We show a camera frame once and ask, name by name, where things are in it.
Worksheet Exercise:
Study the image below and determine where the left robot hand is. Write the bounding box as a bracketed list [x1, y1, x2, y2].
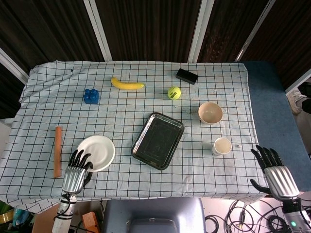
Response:
[62, 149, 94, 195]

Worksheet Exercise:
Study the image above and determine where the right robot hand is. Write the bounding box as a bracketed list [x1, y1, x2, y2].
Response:
[250, 145, 300, 200]

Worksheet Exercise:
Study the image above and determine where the white round plate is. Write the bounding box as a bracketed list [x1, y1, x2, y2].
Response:
[77, 135, 116, 172]

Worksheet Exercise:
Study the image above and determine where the white paper cup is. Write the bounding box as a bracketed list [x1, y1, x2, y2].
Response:
[213, 137, 232, 157]

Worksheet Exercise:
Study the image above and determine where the beige bowl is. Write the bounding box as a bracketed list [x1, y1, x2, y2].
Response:
[198, 101, 224, 125]

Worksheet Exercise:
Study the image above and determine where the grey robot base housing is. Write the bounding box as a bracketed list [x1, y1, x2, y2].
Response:
[102, 197, 207, 233]

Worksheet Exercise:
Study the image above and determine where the rectangular metal tray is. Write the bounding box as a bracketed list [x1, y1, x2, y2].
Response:
[131, 112, 185, 171]

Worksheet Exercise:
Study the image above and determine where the orange wooden rod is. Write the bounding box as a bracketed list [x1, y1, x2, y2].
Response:
[53, 126, 63, 179]

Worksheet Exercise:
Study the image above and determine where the orange box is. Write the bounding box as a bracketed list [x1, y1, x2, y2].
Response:
[81, 211, 102, 233]

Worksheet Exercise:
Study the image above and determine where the white black-checked tablecloth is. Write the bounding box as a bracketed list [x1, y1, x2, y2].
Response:
[0, 60, 269, 214]

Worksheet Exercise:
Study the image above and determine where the blue felt table cover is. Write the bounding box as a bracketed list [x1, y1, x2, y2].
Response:
[242, 60, 311, 192]

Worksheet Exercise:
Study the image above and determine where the green yellow container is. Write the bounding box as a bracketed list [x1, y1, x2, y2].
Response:
[0, 200, 14, 225]

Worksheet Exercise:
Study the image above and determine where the white sneaker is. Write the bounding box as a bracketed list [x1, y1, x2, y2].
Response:
[287, 90, 307, 115]

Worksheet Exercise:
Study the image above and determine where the blue toy building block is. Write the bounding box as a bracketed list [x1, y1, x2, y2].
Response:
[83, 88, 101, 105]

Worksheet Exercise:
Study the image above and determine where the yellow banana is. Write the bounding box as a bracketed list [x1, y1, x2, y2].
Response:
[111, 77, 145, 91]

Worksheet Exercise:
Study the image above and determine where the yellow-green tennis ball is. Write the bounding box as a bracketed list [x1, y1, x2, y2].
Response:
[167, 86, 182, 100]

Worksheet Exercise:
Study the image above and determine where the black rectangular box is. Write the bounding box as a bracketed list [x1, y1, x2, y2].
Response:
[176, 68, 199, 85]

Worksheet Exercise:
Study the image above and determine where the white partition frame post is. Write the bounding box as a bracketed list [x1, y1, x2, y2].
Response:
[188, 0, 214, 63]
[235, 0, 276, 62]
[84, 0, 113, 62]
[285, 77, 311, 94]
[0, 47, 30, 83]

